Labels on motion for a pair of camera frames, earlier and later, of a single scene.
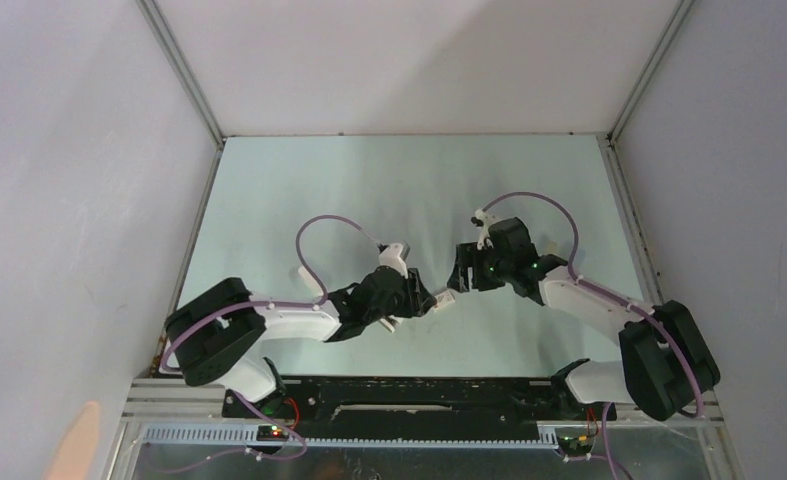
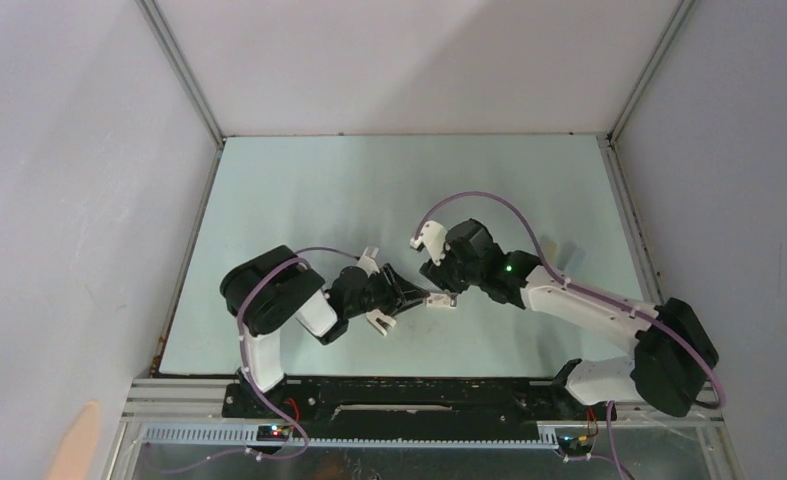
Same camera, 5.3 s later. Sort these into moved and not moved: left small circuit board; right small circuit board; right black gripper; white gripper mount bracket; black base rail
Moved: white gripper mount bracket; right black gripper
Not moved: left small circuit board; black base rail; right small circuit board
